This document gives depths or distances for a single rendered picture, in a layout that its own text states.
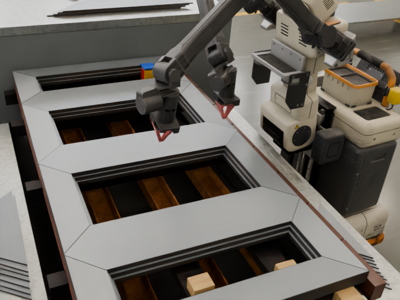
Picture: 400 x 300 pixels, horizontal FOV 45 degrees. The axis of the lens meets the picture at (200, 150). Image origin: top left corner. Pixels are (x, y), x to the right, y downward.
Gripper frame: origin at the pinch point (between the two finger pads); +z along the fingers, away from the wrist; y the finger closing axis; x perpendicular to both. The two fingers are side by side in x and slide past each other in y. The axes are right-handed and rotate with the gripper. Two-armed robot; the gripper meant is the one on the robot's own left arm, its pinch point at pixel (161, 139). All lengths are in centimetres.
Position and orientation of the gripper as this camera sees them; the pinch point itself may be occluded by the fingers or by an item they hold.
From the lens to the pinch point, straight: 155.5
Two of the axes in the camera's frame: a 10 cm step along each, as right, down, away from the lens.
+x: 9.1, -1.3, 3.9
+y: 3.6, 7.0, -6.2
